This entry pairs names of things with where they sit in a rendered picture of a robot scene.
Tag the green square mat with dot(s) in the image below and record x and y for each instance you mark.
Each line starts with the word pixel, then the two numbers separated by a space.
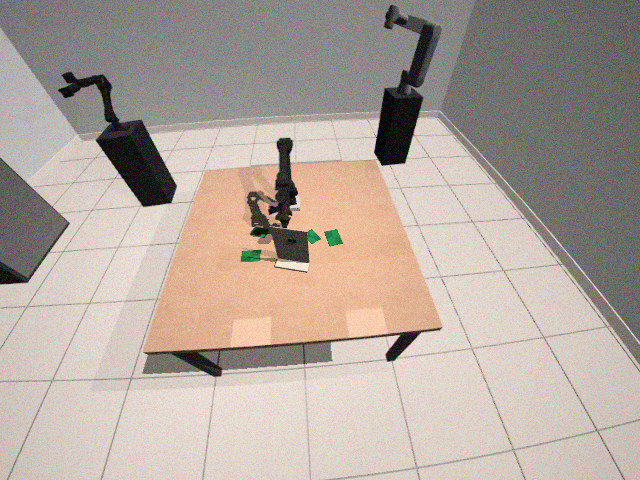
pixel 251 256

